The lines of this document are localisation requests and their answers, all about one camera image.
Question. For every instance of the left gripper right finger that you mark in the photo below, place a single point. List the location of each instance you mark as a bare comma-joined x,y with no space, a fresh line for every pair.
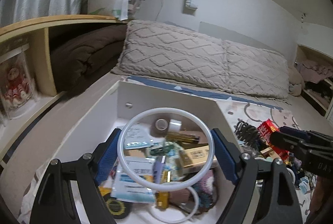
278,202

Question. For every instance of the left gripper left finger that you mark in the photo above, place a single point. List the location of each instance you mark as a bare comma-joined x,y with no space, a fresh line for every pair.
55,203

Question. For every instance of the red coupon packet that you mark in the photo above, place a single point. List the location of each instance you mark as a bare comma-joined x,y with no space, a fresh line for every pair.
268,131

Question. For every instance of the crochet purple blue coaster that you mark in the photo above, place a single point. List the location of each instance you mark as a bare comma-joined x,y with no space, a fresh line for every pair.
207,192

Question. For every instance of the black hair claw clip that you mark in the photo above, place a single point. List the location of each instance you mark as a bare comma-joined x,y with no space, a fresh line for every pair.
247,133

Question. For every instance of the small beige cushion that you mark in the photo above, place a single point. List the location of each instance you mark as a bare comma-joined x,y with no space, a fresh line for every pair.
296,82

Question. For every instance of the blue white medicine sachet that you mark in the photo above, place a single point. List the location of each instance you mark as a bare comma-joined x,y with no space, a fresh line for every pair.
126,189

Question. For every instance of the closet clothes pile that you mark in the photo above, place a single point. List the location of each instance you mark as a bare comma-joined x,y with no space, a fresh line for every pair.
318,80

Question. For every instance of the yellow tissue pack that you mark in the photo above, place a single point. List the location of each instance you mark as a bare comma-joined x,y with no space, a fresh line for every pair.
193,159

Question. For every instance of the gold black lighter box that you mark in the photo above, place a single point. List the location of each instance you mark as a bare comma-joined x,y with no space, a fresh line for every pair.
185,136

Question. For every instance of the right beige textured pillow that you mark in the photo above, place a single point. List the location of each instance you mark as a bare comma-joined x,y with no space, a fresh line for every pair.
256,71

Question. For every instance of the beige textured pillow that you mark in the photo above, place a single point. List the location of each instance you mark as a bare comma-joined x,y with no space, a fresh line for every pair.
169,52
256,71

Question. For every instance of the light blue wipe packet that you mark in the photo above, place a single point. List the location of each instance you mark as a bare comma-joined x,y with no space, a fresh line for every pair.
137,137

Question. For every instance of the purple marker pen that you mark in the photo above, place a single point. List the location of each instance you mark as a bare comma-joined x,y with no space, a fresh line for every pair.
158,168

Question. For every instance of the white tape roll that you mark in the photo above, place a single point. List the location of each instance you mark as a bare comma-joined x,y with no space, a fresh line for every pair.
174,126

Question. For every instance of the clear box with doll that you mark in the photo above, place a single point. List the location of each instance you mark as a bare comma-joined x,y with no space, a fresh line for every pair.
18,93

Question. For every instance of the white storage box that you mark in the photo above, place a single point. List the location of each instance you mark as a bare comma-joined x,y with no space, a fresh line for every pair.
123,101

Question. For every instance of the brown tape roll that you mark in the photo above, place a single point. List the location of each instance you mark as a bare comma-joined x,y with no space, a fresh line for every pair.
161,125

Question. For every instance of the brown folded blanket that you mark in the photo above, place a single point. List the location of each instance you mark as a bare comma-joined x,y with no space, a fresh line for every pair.
81,54

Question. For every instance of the wooden shelf unit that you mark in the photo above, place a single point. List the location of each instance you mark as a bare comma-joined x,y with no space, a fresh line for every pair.
36,33

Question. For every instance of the left beige textured pillow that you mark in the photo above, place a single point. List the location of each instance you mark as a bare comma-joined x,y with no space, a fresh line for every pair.
169,52

